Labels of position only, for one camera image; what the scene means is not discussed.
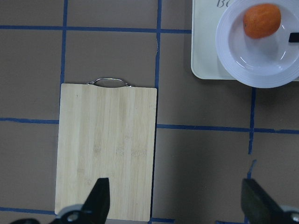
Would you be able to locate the bamboo cutting board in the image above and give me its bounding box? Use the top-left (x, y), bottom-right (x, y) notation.
top-left (55, 84), bottom-right (157, 222)

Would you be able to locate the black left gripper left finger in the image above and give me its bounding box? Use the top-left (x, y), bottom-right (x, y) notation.
top-left (81, 178), bottom-right (110, 224)

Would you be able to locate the orange fruit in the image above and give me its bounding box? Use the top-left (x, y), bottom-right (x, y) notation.
top-left (243, 3), bottom-right (281, 39)

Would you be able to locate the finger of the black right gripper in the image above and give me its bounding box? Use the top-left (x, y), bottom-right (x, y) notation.
top-left (288, 32), bottom-right (299, 43)

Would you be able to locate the white round plate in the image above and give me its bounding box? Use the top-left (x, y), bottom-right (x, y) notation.
top-left (215, 0), bottom-right (299, 88)

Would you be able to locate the cream bear tray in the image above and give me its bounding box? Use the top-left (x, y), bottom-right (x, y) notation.
top-left (191, 0), bottom-right (236, 80)

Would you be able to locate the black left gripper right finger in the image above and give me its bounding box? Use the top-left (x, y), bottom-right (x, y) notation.
top-left (241, 179), bottom-right (283, 224)

